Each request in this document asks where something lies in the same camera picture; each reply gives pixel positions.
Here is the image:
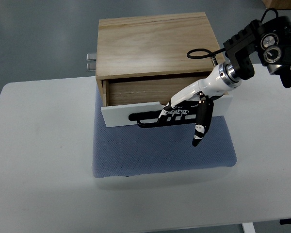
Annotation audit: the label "clear plastic clips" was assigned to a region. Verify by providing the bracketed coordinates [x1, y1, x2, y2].
[86, 52, 97, 72]

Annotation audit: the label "cardboard box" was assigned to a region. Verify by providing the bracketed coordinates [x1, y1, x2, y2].
[262, 0, 291, 10]

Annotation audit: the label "wooden drawer cabinet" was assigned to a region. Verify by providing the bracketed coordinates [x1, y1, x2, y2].
[96, 12, 220, 106]

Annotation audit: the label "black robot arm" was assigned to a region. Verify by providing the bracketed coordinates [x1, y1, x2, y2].
[187, 15, 291, 88]

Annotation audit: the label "white table leg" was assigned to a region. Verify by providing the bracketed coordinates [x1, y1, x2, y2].
[242, 222, 256, 233]

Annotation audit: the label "white drawer black handle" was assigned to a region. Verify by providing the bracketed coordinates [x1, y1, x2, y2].
[101, 75, 233, 129]

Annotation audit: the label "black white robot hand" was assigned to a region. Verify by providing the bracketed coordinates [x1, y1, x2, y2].
[157, 63, 241, 147]

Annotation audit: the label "black bracket under table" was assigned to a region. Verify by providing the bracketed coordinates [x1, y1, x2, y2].
[279, 218, 291, 225]

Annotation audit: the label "blue grey foam mat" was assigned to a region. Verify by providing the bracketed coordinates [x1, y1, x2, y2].
[92, 94, 237, 178]

